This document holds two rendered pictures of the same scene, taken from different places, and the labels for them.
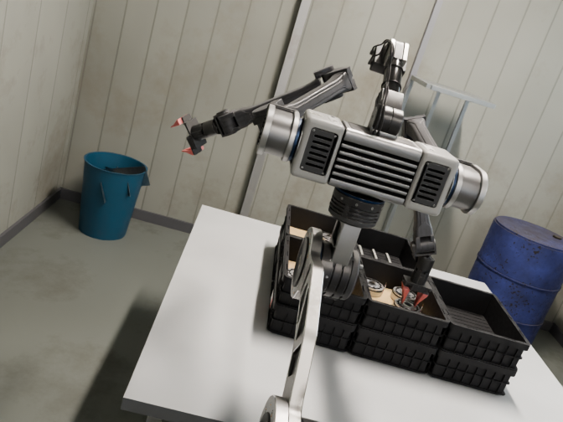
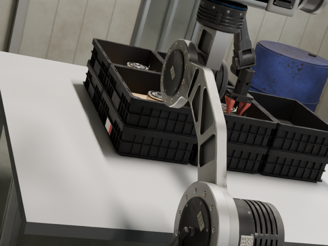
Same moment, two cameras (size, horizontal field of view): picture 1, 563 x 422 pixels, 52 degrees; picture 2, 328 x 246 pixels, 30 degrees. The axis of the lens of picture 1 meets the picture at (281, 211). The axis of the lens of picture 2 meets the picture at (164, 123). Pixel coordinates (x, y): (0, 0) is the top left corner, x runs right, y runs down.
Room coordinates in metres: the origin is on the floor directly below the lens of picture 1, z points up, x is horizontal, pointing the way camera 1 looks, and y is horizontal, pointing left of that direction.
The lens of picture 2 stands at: (-0.21, 0.43, 1.55)
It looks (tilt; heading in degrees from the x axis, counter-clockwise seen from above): 18 degrees down; 342
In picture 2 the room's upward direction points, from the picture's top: 16 degrees clockwise
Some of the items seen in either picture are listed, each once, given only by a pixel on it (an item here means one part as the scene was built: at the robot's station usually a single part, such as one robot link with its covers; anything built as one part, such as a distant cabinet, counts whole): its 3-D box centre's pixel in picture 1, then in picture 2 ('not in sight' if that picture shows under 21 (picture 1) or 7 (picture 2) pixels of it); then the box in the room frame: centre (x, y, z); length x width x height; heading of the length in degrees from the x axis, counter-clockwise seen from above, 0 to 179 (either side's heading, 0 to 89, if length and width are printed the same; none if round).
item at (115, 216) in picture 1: (113, 195); not in sight; (3.66, 1.13, 0.27); 0.47 x 0.45 x 0.54; 96
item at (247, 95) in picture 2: (419, 277); (241, 89); (2.01, -0.56, 0.98); 0.10 x 0.07 x 0.07; 93
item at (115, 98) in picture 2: (318, 279); (152, 101); (1.98, -0.21, 0.87); 0.40 x 0.30 x 0.11; 4
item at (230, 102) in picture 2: (409, 293); (233, 104); (2.01, -0.55, 0.91); 0.07 x 0.07 x 0.09; 3
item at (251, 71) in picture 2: (425, 262); (245, 74); (2.02, -0.56, 1.04); 0.07 x 0.06 x 0.07; 5
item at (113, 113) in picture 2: (310, 303); (145, 126); (1.98, -0.21, 0.76); 0.40 x 0.30 x 0.12; 4
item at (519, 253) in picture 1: (510, 285); (276, 105); (3.88, -1.71, 0.43); 0.59 x 0.58 x 0.87; 96
